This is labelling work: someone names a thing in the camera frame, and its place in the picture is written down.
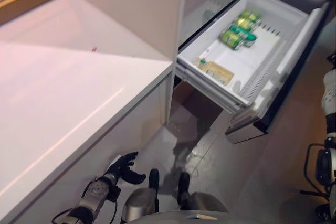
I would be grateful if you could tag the yellow juice bottle white cap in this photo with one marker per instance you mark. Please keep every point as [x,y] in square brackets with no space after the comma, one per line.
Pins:
[218,73]

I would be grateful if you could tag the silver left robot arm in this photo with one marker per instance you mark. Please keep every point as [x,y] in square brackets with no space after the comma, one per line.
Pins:
[94,192]

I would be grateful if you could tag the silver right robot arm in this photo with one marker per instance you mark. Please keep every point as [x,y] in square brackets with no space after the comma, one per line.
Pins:
[329,93]

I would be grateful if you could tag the black floor stand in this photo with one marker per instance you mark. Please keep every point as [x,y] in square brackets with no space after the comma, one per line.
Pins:
[323,209]

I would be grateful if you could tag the dark green soda can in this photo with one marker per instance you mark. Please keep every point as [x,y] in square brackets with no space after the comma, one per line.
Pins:
[244,35]

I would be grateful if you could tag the grey robot torso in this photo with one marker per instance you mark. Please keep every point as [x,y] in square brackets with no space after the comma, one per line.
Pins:
[183,218]

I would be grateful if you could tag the white fridge drawer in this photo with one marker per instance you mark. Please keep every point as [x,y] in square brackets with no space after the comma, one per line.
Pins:
[249,51]

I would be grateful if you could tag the white fridge enclosure panel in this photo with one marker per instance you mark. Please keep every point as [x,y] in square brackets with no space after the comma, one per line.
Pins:
[126,11]

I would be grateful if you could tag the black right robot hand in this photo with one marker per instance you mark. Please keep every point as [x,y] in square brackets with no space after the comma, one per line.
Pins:
[332,58]

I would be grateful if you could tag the light green soda can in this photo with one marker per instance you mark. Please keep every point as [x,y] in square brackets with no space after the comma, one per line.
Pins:
[231,39]
[250,16]
[245,23]

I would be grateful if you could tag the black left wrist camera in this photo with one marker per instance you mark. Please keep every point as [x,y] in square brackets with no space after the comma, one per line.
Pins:
[114,193]

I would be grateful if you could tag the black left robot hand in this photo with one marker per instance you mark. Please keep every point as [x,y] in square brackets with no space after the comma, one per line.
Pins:
[120,169]

